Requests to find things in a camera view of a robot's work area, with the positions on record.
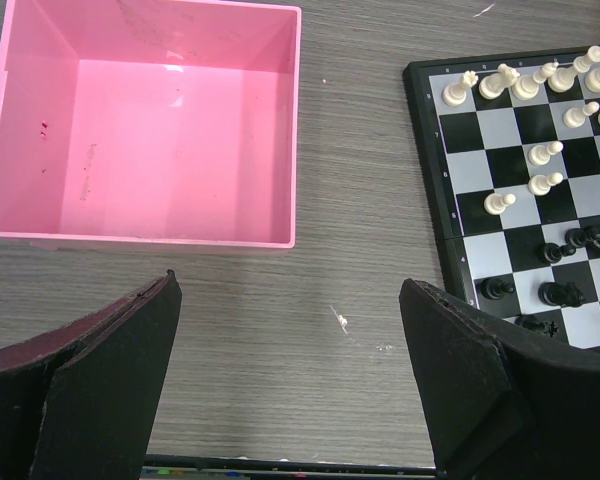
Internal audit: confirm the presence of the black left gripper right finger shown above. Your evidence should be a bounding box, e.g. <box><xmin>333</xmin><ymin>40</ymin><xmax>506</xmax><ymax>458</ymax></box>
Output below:
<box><xmin>398</xmin><ymin>278</ymin><xmax>531</xmax><ymax>474</ymax></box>

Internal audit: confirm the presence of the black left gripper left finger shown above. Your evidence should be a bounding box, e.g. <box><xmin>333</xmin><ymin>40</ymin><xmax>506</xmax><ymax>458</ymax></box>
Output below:
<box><xmin>29</xmin><ymin>270</ymin><xmax>182</xmax><ymax>479</ymax></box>

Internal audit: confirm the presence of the black white chess board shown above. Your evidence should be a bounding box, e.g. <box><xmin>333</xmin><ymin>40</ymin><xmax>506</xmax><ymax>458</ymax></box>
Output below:
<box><xmin>403</xmin><ymin>47</ymin><xmax>600</xmax><ymax>353</ymax></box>

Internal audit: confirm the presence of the pink plastic box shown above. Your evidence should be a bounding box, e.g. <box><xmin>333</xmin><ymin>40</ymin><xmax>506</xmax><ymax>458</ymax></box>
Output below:
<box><xmin>0</xmin><ymin>1</ymin><xmax>302</xmax><ymax>252</ymax></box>

